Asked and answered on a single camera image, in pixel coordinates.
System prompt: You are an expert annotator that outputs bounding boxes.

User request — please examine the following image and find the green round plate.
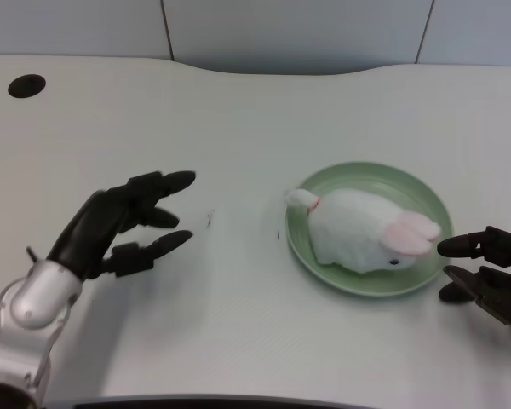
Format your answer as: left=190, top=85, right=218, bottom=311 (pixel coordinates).
left=284, top=160, right=455, bottom=298

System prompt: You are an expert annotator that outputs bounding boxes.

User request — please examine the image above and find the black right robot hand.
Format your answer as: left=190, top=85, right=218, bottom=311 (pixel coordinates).
left=436, top=225, right=511, bottom=337

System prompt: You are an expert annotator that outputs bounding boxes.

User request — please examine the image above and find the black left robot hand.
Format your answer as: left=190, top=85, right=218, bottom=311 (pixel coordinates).
left=45, top=170, right=197, bottom=283

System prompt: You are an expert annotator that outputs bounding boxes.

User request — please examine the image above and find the white plush rabbit doll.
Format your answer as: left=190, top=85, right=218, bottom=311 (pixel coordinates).
left=283, top=188, right=443, bottom=274

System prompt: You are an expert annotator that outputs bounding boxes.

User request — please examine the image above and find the black round cable grommet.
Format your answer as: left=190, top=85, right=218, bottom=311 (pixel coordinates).
left=7, top=74, right=47, bottom=98

